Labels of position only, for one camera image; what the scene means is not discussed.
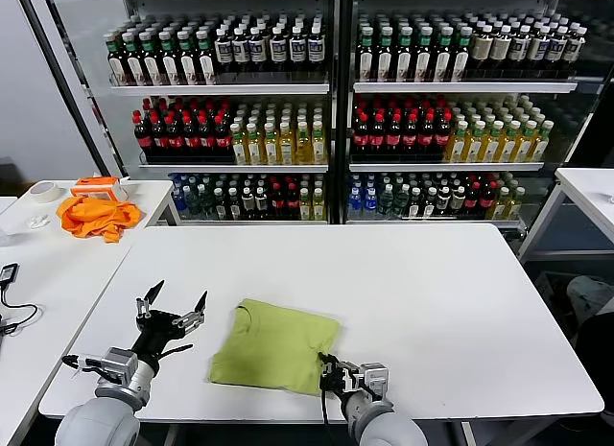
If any thin black adapter cable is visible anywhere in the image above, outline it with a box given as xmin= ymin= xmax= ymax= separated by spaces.
xmin=0 ymin=280 xmax=40 ymax=337

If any glass beverage display cabinet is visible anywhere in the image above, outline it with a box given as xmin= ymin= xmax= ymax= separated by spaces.
xmin=45 ymin=0 xmax=614 ymax=231

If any brown drink bottle green cap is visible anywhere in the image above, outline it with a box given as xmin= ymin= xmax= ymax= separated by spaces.
xmin=395 ymin=27 xmax=414 ymax=82
xmin=376 ymin=27 xmax=395 ymax=82
xmin=195 ymin=29 xmax=217 ymax=86
xmin=452 ymin=27 xmax=474 ymax=82
xmin=357 ymin=27 xmax=376 ymax=82
xmin=122 ymin=32 xmax=145 ymax=86
xmin=434 ymin=27 xmax=455 ymax=82
xmin=139 ymin=31 xmax=163 ymax=86
xmin=414 ymin=27 xmax=435 ymax=82
xmin=106 ymin=33 xmax=127 ymax=86
xmin=157 ymin=31 xmax=181 ymax=86
xmin=176 ymin=30 xmax=199 ymax=86

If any orange and white box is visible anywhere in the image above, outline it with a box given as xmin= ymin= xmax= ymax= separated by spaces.
xmin=70 ymin=176 xmax=131 ymax=203

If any small white side table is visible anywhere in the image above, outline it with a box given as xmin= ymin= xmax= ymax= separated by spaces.
xmin=517 ymin=167 xmax=614 ymax=265

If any crumpled orange cloth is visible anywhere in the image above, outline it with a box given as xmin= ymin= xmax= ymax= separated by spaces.
xmin=56 ymin=196 xmax=147 ymax=245

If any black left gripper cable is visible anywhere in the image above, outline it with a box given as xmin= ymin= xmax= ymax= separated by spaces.
xmin=157 ymin=342 xmax=195 ymax=360

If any black cabinet divider post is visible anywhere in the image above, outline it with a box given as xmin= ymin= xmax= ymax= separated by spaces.
xmin=328 ymin=0 xmax=356 ymax=225

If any dark bottle white blue label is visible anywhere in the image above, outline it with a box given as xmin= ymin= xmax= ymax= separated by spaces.
xmin=509 ymin=25 xmax=532 ymax=73
xmin=248 ymin=27 xmax=269 ymax=76
xmin=528 ymin=25 xmax=552 ymax=73
xmin=214 ymin=27 xmax=235 ymax=76
xmin=231 ymin=27 xmax=251 ymax=76
xmin=307 ymin=26 xmax=327 ymax=76
xmin=289 ymin=26 xmax=308 ymax=76
xmin=546 ymin=26 xmax=570 ymax=73
xmin=269 ymin=27 xmax=289 ymax=76

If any grey blue bag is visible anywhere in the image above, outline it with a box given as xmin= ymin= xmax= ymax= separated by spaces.
xmin=565 ymin=275 xmax=614 ymax=322

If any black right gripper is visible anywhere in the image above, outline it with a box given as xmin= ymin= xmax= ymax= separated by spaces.
xmin=318 ymin=352 xmax=366 ymax=403

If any black left camera cable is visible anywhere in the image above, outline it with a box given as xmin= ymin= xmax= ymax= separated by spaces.
xmin=60 ymin=352 xmax=105 ymax=376

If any dark bottle beige label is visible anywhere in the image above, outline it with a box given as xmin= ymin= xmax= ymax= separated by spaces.
xmin=472 ymin=25 xmax=495 ymax=73
xmin=491 ymin=25 xmax=514 ymax=73
xmin=563 ymin=27 xmax=588 ymax=73

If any cola bottle red cap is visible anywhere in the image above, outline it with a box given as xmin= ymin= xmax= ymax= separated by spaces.
xmin=479 ymin=181 xmax=497 ymax=216
xmin=434 ymin=110 xmax=454 ymax=153
xmin=353 ymin=111 xmax=371 ymax=153
xmin=272 ymin=181 xmax=288 ymax=221
xmin=133 ymin=109 xmax=154 ymax=154
xmin=150 ymin=110 xmax=169 ymax=154
xmin=464 ymin=181 xmax=481 ymax=216
xmin=286 ymin=181 xmax=301 ymax=221
xmin=385 ymin=112 xmax=404 ymax=153
xmin=183 ymin=113 xmax=201 ymax=154
xmin=401 ymin=112 xmax=420 ymax=153
xmin=199 ymin=113 xmax=217 ymax=154
xmin=166 ymin=113 xmax=186 ymax=154
xmin=368 ymin=112 xmax=388 ymax=153
xmin=417 ymin=111 xmax=437 ymax=153
xmin=214 ymin=113 xmax=234 ymax=154

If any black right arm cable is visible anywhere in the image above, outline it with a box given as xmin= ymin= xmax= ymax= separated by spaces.
xmin=319 ymin=387 xmax=337 ymax=446

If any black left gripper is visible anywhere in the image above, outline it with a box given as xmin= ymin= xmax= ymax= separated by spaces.
xmin=132 ymin=279 xmax=209 ymax=364

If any beige masking tape roll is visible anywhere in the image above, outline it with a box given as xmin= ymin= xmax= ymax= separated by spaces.
xmin=28 ymin=180 xmax=63 ymax=205

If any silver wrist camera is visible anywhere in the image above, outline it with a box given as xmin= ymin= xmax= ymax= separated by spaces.
xmin=358 ymin=362 xmax=390 ymax=400
xmin=97 ymin=347 xmax=139 ymax=388

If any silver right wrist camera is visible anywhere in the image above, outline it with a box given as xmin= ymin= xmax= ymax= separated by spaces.
xmin=358 ymin=362 xmax=390 ymax=400

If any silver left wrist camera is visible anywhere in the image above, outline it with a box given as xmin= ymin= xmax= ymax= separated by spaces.
xmin=97 ymin=347 xmax=139 ymax=388

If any black slanted frame bar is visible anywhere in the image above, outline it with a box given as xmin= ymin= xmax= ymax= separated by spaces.
xmin=13 ymin=0 xmax=112 ymax=178

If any light green t-shirt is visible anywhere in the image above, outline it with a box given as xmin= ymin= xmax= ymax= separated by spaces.
xmin=206 ymin=297 xmax=342 ymax=397

